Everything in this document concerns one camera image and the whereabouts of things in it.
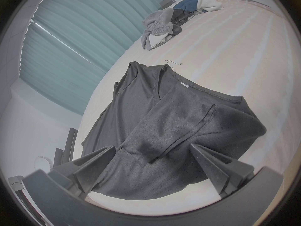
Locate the pile of clothes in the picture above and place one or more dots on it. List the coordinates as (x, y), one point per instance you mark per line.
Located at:
(157, 20)

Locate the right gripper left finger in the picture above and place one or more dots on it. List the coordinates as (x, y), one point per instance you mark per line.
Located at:
(89, 171)

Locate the blue-green curtain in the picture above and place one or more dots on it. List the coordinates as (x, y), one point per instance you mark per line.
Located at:
(98, 15)
(54, 74)

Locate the white round mirror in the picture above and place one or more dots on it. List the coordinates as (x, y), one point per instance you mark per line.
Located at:
(42, 162)

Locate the black T-shirt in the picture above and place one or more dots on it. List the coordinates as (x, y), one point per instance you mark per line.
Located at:
(164, 116)

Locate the grey bedside table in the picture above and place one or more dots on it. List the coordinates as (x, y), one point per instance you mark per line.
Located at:
(167, 3)

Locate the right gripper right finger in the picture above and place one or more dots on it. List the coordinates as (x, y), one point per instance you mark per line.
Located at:
(218, 171)

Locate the bed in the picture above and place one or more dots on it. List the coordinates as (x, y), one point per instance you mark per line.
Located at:
(235, 55)

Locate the black chest of drawers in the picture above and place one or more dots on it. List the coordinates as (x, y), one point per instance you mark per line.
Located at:
(70, 145)

